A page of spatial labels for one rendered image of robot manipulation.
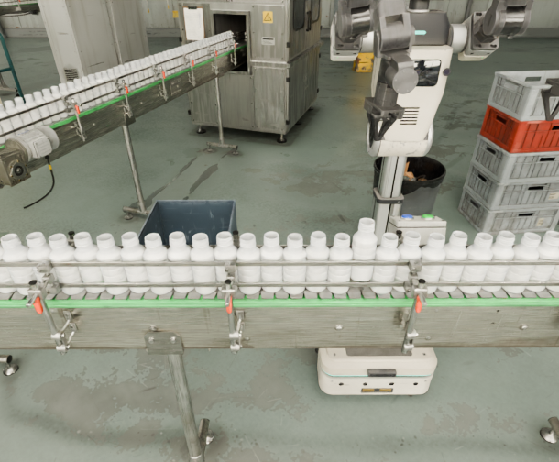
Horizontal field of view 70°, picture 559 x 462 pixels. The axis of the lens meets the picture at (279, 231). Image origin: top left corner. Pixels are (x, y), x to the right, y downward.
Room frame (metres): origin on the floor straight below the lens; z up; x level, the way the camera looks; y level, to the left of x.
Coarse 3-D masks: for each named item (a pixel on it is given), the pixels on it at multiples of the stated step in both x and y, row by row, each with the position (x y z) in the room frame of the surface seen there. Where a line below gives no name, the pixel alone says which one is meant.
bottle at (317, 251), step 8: (312, 232) 0.83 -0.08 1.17; (320, 232) 0.83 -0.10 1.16; (312, 240) 0.81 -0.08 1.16; (320, 240) 0.80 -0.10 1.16; (312, 248) 0.81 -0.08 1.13; (320, 248) 0.80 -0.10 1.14; (328, 248) 0.82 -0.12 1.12; (312, 256) 0.79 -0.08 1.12; (320, 256) 0.79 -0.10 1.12; (328, 256) 0.80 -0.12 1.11; (312, 272) 0.79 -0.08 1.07; (320, 272) 0.79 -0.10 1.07; (312, 280) 0.79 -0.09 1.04; (320, 280) 0.79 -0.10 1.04; (312, 288) 0.79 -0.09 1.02; (320, 288) 0.79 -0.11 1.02
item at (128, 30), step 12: (108, 0) 6.95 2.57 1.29; (120, 0) 7.19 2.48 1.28; (132, 0) 7.48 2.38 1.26; (108, 12) 6.96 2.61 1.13; (120, 12) 7.14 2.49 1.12; (132, 12) 7.43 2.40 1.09; (120, 24) 7.08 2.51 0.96; (132, 24) 7.38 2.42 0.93; (144, 24) 7.69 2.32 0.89; (120, 36) 7.03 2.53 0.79; (132, 36) 7.32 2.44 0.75; (144, 36) 7.64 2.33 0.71; (120, 48) 6.98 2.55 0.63; (132, 48) 7.26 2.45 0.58; (144, 48) 7.58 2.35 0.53; (120, 60) 6.95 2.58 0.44; (132, 60) 7.20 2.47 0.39
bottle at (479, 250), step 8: (480, 240) 0.80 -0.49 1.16; (488, 240) 0.80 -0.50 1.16; (472, 248) 0.81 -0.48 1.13; (480, 248) 0.80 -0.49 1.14; (488, 248) 0.80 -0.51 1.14; (472, 256) 0.80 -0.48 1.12; (480, 256) 0.79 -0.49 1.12; (488, 256) 0.79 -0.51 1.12; (464, 272) 0.80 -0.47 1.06; (472, 272) 0.79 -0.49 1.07; (480, 272) 0.78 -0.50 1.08; (464, 280) 0.80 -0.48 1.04; (472, 280) 0.79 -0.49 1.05; (480, 280) 0.79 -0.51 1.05; (464, 288) 0.79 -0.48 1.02; (472, 288) 0.78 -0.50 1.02
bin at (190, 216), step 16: (160, 208) 1.38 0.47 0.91; (176, 208) 1.38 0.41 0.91; (192, 208) 1.38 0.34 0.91; (208, 208) 1.38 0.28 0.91; (224, 208) 1.38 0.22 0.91; (144, 224) 1.21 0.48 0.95; (160, 224) 1.37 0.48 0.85; (176, 224) 1.38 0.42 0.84; (192, 224) 1.38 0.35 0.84; (208, 224) 1.38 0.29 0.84; (224, 224) 1.38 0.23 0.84; (144, 240) 1.17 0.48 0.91; (208, 240) 1.38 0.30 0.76
